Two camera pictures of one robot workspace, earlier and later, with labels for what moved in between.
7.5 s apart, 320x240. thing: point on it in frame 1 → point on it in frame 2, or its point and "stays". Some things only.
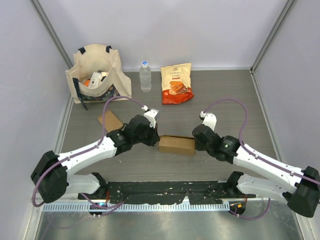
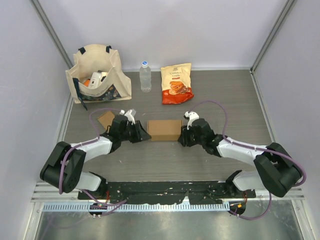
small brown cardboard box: x=111 y=122 stays
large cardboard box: x=176 y=144 → x=164 y=130
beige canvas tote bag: x=96 y=75 stays
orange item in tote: x=86 y=83 stays
